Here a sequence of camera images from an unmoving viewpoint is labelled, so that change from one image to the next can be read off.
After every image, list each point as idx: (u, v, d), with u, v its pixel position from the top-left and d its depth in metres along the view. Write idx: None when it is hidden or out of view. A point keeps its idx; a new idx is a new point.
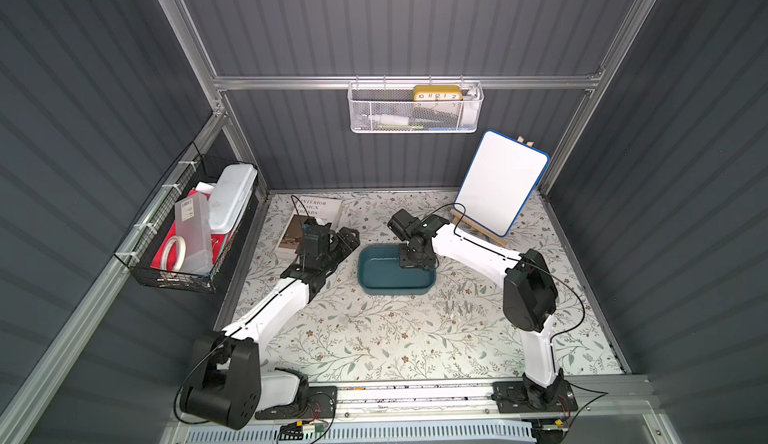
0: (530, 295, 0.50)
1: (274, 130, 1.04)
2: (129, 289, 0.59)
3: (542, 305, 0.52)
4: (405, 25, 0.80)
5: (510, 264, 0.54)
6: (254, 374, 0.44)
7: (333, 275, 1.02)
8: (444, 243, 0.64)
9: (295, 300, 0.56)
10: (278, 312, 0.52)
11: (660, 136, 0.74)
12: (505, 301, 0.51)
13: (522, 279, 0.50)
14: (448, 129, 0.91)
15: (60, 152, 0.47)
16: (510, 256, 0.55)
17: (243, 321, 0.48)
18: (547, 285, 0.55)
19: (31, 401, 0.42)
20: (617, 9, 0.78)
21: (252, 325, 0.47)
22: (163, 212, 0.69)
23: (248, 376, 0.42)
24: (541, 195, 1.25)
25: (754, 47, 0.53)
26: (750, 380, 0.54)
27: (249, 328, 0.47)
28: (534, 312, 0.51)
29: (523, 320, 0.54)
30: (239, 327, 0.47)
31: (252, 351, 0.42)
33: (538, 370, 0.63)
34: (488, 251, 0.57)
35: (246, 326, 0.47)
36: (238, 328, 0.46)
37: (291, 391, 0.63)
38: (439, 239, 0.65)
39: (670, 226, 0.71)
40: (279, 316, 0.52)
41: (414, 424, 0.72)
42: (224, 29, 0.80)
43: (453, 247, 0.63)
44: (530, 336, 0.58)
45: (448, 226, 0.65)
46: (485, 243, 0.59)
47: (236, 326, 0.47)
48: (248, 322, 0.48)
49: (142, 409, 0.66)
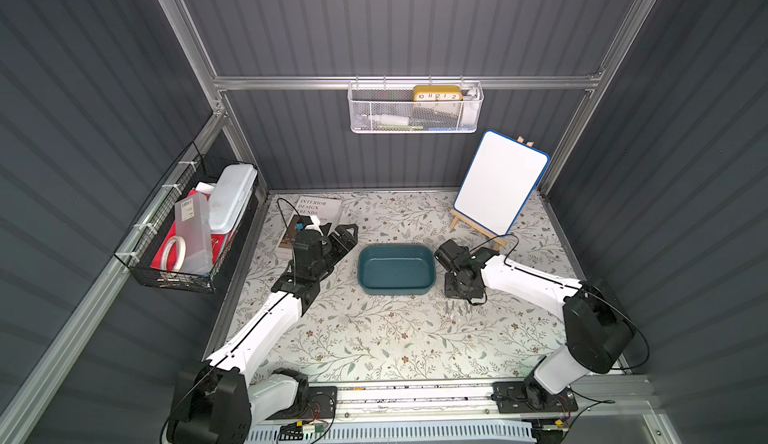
0: (599, 329, 0.44)
1: (274, 130, 1.04)
2: (129, 288, 0.59)
3: (617, 343, 0.45)
4: (405, 24, 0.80)
5: (569, 293, 0.49)
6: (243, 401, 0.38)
7: (333, 276, 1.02)
8: (495, 274, 0.61)
9: (286, 319, 0.54)
10: (268, 334, 0.50)
11: (659, 137, 0.74)
12: (572, 336, 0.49)
13: (583, 308, 0.45)
14: (448, 129, 0.91)
15: (59, 152, 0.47)
16: (569, 284, 0.51)
17: (229, 347, 0.46)
18: (619, 318, 0.49)
19: (32, 401, 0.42)
20: (618, 8, 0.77)
21: (239, 352, 0.45)
22: (163, 211, 0.69)
23: (237, 406, 0.41)
24: (541, 195, 1.25)
25: (754, 47, 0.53)
26: (750, 380, 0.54)
27: (236, 356, 0.45)
28: (606, 349, 0.44)
29: (596, 357, 0.46)
30: (225, 356, 0.44)
31: (237, 383, 0.41)
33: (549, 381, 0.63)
34: (544, 280, 0.53)
35: (231, 353, 0.45)
36: (223, 357, 0.44)
37: (289, 396, 0.63)
38: (489, 270, 0.61)
39: (670, 226, 0.71)
40: (269, 336, 0.50)
41: (414, 424, 0.72)
42: (224, 29, 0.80)
43: (503, 276, 0.59)
44: (571, 363, 0.54)
45: (498, 257, 0.63)
46: (539, 272, 0.55)
47: (222, 354, 0.45)
48: (234, 349, 0.46)
49: (142, 409, 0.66)
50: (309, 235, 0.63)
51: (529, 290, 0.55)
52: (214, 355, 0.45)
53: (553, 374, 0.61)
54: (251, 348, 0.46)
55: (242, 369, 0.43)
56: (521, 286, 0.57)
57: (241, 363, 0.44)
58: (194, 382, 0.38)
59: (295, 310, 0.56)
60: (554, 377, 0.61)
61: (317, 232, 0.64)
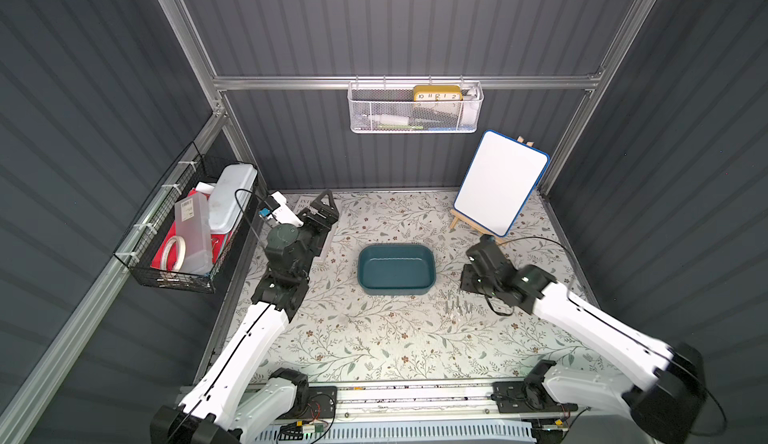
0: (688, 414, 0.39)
1: (274, 130, 1.04)
2: (129, 288, 0.59)
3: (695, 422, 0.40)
4: (405, 24, 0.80)
5: (659, 363, 0.41)
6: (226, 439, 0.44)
7: (333, 275, 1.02)
8: (557, 312, 0.51)
9: (268, 333, 0.49)
10: (248, 360, 0.45)
11: (659, 137, 0.74)
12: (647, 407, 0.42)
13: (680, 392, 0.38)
14: (448, 129, 0.91)
15: (58, 151, 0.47)
16: (658, 351, 0.43)
17: (203, 390, 0.41)
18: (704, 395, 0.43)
19: (32, 401, 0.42)
20: (618, 9, 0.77)
21: (215, 391, 0.41)
22: (163, 211, 0.69)
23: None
24: (541, 195, 1.25)
25: (753, 47, 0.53)
26: (750, 379, 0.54)
27: (212, 399, 0.40)
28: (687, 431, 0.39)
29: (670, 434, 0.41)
30: (200, 401, 0.40)
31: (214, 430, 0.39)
33: (559, 390, 0.61)
34: (622, 336, 0.45)
35: (207, 395, 0.41)
36: (197, 402, 0.40)
37: (288, 402, 0.63)
38: (549, 303, 0.51)
39: (671, 226, 0.71)
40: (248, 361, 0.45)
41: (414, 424, 0.72)
42: (224, 29, 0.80)
43: (567, 317, 0.50)
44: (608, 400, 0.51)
45: (559, 288, 0.53)
46: (609, 319, 0.47)
47: (196, 399, 0.40)
48: (210, 389, 0.41)
49: (143, 409, 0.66)
50: (285, 234, 0.52)
51: (580, 334, 0.50)
52: (188, 400, 0.40)
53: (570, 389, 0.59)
54: (228, 386, 0.42)
55: (219, 414, 0.40)
56: (577, 331, 0.50)
57: (217, 408, 0.40)
58: (168, 433, 0.41)
59: (279, 321, 0.50)
60: (565, 393, 0.60)
61: (292, 229, 0.53)
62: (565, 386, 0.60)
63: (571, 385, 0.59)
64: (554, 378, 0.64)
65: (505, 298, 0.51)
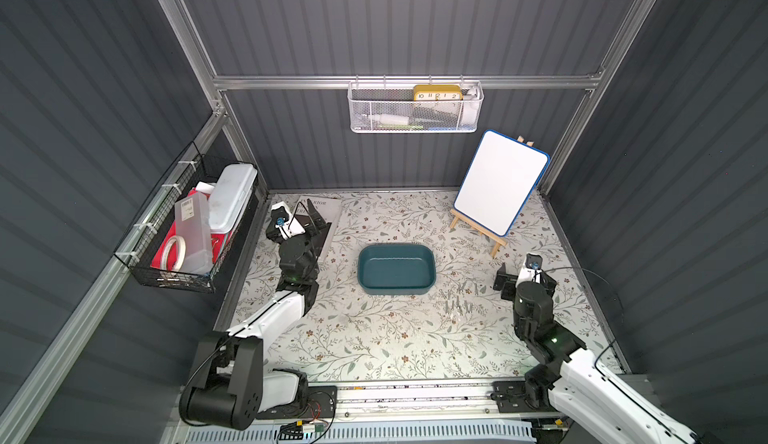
0: None
1: (274, 130, 1.04)
2: (130, 287, 0.59)
3: None
4: (405, 24, 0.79)
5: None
6: (253, 376, 0.43)
7: (333, 275, 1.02)
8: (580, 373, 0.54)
9: (290, 317, 0.58)
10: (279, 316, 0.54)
11: (660, 137, 0.74)
12: None
13: None
14: (448, 129, 0.91)
15: (59, 151, 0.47)
16: (681, 434, 0.44)
17: (246, 322, 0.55)
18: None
19: (34, 398, 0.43)
20: (618, 9, 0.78)
21: (254, 325, 0.50)
22: (163, 211, 0.69)
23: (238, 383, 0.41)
24: (541, 195, 1.25)
25: (753, 47, 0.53)
26: (750, 380, 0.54)
27: (252, 328, 0.49)
28: None
29: None
30: (243, 328, 0.49)
31: (248, 361, 0.42)
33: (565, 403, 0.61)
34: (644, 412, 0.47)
35: (248, 326, 0.50)
36: (241, 328, 0.49)
37: (290, 389, 0.63)
38: (575, 363, 0.55)
39: (670, 226, 0.71)
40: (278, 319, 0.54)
41: (414, 424, 0.72)
42: (224, 29, 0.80)
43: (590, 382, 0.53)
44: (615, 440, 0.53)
45: (585, 354, 0.56)
46: (638, 396, 0.50)
47: (240, 326, 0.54)
48: (250, 323, 0.51)
49: (142, 409, 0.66)
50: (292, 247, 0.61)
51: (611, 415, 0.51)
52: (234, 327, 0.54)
53: (576, 411, 0.59)
54: (263, 325, 0.51)
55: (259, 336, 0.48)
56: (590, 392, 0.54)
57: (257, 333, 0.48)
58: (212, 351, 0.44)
59: (299, 311, 0.61)
60: (570, 412, 0.61)
61: (297, 244, 0.61)
62: (575, 409, 0.60)
63: (583, 414, 0.58)
64: (565, 397, 0.62)
65: (535, 352, 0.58)
